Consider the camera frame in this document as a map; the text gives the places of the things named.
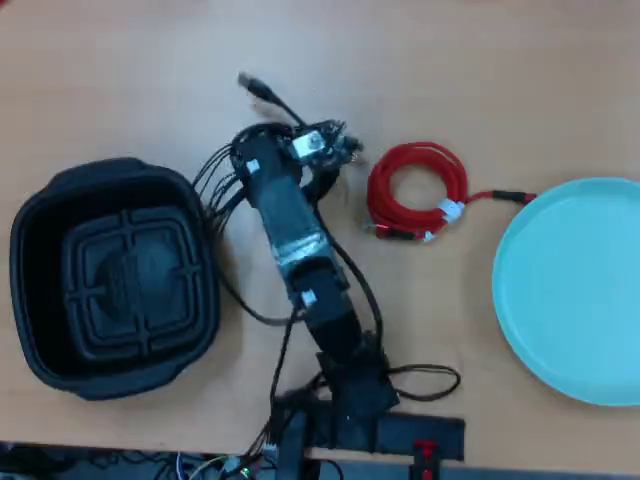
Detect tangled wires below table edge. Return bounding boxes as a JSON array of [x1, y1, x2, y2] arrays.
[[0, 442, 281, 480]]

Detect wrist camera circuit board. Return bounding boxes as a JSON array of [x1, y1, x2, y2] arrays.
[[279, 118, 364, 169]]

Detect black braided charging cable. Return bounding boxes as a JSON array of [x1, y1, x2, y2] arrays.
[[234, 72, 364, 204]]

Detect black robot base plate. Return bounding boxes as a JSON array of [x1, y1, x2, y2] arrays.
[[277, 389, 466, 464]]

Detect light blue round plate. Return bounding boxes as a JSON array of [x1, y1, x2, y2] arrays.
[[492, 177, 640, 407]]

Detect red braided charging cable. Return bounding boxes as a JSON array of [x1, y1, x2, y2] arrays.
[[360, 142, 539, 246]]

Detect red and black clamp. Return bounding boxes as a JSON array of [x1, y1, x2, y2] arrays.
[[412, 439, 441, 480]]

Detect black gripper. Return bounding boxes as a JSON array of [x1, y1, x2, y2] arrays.
[[232, 134, 306, 194]]

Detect black square plastic bowl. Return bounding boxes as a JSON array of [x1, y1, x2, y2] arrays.
[[8, 157, 221, 401]]

